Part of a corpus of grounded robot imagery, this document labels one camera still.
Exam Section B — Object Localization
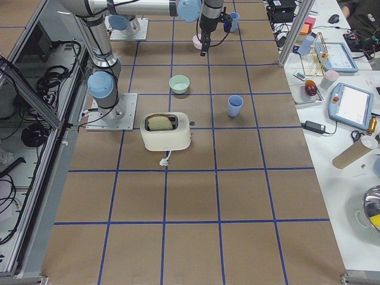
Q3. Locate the light blue cup on rack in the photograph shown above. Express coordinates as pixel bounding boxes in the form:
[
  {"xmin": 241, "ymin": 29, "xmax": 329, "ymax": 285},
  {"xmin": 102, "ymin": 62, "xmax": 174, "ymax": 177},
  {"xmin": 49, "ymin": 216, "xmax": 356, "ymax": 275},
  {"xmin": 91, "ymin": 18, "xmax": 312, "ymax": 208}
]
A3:
[{"xmin": 297, "ymin": 36, "xmax": 314, "ymax": 56}]

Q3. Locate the pink bowl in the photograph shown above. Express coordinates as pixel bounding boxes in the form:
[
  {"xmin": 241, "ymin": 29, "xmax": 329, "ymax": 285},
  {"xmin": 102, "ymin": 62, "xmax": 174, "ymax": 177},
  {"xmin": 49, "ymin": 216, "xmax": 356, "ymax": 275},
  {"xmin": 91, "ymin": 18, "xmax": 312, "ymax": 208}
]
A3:
[{"xmin": 192, "ymin": 34, "xmax": 202, "ymax": 50}]

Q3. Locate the bread slice in toaster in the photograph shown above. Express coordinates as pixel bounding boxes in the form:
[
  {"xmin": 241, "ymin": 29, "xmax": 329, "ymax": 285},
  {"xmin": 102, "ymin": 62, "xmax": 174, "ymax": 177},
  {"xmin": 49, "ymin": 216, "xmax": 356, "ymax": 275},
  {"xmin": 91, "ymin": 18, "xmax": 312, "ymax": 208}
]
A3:
[{"xmin": 148, "ymin": 116, "xmax": 173, "ymax": 131}]

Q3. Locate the white toaster plug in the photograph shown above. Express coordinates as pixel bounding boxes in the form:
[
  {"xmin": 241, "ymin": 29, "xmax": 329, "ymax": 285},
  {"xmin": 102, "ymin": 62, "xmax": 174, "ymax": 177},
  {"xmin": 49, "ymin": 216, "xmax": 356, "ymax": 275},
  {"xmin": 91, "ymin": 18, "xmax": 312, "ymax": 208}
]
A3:
[{"xmin": 159, "ymin": 151, "xmax": 172, "ymax": 167}]

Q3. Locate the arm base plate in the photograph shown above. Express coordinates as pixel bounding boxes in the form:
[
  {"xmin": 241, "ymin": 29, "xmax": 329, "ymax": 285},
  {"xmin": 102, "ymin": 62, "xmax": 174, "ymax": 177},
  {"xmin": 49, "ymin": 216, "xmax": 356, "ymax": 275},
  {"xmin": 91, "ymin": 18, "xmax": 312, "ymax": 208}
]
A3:
[
  {"xmin": 107, "ymin": 15, "xmax": 148, "ymax": 42},
  {"xmin": 85, "ymin": 93, "xmax": 138, "ymax": 131}
]

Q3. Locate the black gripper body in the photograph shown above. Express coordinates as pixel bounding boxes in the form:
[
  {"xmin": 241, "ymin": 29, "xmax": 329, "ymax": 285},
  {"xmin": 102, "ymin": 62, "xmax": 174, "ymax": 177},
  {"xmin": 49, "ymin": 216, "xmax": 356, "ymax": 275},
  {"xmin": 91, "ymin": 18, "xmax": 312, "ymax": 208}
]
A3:
[{"xmin": 199, "ymin": 17, "xmax": 219, "ymax": 45}]

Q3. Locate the mint green bowl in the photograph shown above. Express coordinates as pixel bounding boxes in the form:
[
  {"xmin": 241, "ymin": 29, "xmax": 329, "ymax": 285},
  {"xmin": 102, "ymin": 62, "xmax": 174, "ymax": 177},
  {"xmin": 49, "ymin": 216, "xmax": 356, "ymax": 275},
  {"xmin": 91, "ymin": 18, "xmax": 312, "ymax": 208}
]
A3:
[{"xmin": 169, "ymin": 75, "xmax": 190, "ymax": 94}]

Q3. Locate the black computer mouse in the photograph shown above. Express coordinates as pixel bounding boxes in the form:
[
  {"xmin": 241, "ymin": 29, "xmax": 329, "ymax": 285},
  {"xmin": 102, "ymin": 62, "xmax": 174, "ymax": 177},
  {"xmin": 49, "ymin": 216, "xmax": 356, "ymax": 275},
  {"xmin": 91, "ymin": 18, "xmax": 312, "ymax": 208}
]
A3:
[{"xmin": 328, "ymin": 14, "xmax": 340, "ymax": 24}]

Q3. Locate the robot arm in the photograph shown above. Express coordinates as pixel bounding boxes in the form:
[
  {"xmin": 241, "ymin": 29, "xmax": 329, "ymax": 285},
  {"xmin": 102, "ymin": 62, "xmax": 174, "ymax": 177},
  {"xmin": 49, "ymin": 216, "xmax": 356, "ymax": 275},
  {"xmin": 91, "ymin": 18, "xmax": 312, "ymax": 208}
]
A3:
[
  {"xmin": 61, "ymin": 0, "xmax": 232, "ymax": 56},
  {"xmin": 61, "ymin": 1, "xmax": 125, "ymax": 121}
]

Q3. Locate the cardboard tube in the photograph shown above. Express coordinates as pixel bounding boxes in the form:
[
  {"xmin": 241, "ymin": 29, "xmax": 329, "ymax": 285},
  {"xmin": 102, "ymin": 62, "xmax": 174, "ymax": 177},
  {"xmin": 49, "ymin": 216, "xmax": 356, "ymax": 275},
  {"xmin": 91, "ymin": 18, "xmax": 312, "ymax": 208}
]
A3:
[{"xmin": 332, "ymin": 135, "xmax": 378, "ymax": 169}]

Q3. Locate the red mango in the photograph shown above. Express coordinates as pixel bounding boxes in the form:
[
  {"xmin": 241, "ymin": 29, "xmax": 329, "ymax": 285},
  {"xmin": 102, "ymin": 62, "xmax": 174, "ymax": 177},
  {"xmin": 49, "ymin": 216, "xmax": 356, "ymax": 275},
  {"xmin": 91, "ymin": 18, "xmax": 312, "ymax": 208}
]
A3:
[{"xmin": 304, "ymin": 80, "xmax": 318, "ymax": 96}]

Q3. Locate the small remote control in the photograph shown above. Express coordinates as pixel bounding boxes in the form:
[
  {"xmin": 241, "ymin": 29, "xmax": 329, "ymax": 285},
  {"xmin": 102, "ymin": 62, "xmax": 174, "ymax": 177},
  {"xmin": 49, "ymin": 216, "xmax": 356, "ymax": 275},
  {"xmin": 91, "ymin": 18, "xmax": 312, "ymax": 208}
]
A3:
[{"xmin": 293, "ymin": 71, "xmax": 307, "ymax": 81}]

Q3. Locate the aluminium frame post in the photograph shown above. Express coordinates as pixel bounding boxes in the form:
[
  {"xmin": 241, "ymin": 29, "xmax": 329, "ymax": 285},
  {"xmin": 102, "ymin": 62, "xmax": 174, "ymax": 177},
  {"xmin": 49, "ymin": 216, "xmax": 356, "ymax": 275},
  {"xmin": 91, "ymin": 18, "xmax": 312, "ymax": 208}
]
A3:
[{"xmin": 278, "ymin": 0, "xmax": 315, "ymax": 67}]

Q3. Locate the teach pendant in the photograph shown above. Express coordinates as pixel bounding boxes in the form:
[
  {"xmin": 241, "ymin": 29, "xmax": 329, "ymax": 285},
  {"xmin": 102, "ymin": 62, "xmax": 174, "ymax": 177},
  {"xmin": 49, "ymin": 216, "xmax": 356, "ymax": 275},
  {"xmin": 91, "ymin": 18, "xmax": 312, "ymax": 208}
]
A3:
[
  {"xmin": 314, "ymin": 42, "xmax": 359, "ymax": 73},
  {"xmin": 328, "ymin": 83, "xmax": 373, "ymax": 130}
]

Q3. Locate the teach pendant near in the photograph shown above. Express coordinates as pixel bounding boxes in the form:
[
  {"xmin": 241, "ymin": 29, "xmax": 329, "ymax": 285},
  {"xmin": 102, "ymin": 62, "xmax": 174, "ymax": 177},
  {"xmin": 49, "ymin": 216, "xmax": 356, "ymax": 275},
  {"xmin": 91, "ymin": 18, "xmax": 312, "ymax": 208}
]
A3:
[{"xmin": 328, "ymin": 83, "xmax": 373, "ymax": 130}]

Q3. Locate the teach pendant far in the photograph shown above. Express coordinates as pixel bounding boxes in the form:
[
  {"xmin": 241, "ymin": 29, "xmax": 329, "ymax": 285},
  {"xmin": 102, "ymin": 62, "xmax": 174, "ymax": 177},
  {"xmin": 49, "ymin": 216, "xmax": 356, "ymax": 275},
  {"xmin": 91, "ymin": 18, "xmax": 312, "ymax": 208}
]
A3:
[{"xmin": 314, "ymin": 42, "xmax": 359, "ymax": 73}]

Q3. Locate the black power adapter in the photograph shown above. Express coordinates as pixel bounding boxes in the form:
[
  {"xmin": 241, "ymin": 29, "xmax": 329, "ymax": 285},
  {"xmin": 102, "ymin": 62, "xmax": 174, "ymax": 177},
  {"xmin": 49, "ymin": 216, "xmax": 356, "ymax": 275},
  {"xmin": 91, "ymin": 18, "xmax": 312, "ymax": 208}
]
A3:
[{"xmin": 301, "ymin": 121, "xmax": 325, "ymax": 134}]

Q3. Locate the gold wire rack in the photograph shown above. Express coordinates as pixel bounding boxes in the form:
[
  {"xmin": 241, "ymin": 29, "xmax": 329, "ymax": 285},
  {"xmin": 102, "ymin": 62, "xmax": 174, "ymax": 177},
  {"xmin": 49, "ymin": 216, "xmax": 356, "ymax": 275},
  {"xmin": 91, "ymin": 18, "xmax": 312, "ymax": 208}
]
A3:
[{"xmin": 300, "ymin": 32, "xmax": 329, "ymax": 77}]

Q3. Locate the grey cup on desk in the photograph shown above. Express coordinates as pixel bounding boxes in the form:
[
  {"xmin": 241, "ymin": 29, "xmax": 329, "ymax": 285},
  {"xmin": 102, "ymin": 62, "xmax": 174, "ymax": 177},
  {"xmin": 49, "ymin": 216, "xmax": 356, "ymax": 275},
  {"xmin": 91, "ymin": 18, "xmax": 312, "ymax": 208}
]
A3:
[{"xmin": 319, "ymin": 70, "xmax": 339, "ymax": 90}]

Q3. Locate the cream toaster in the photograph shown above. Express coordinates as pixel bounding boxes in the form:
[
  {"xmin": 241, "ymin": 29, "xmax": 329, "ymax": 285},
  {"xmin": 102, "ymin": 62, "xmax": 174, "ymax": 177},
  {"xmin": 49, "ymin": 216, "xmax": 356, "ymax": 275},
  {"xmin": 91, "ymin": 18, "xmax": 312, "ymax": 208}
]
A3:
[{"xmin": 140, "ymin": 112, "xmax": 191, "ymax": 151}]

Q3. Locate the metal bowl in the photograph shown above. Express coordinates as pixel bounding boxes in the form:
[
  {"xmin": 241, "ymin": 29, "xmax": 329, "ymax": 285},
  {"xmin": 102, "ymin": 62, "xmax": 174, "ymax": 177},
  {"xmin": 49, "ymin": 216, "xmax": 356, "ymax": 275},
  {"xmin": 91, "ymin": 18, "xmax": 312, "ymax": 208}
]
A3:
[{"xmin": 355, "ymin": 185, "xmax": 379, "ymax": 232}]

